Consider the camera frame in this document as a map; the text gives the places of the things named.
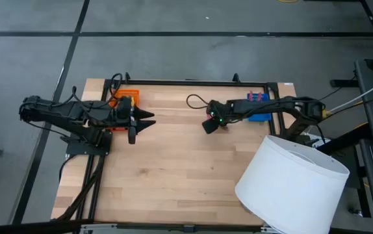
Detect blue plastic basket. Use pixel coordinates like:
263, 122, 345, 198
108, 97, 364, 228
246, 92, 274, 123

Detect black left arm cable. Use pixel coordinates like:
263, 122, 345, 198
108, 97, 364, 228
103, 73, 124, 105

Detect orange plastic basket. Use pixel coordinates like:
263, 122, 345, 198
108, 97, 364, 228
110, 89, 140, 110

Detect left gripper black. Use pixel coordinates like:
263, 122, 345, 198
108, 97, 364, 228
116, 96, 157, 146

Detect white cable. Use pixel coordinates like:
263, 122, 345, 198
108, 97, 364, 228
328, 74, 373, 113

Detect white lampshade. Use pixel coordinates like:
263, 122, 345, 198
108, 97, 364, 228
234, 135, 350, 234

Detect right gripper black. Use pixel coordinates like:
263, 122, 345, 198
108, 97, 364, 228
201, 99, 236, 135

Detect black table frame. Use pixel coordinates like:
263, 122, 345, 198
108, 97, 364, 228
51, 73, 304, 233

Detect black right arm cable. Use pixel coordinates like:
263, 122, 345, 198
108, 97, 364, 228
186, 94, 211, 110

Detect pink-handled pliers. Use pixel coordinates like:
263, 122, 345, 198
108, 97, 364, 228
247, 90, 264, 102

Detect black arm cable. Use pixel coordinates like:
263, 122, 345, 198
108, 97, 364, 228
103, 73, 124, 105
186, 94, 211, 110

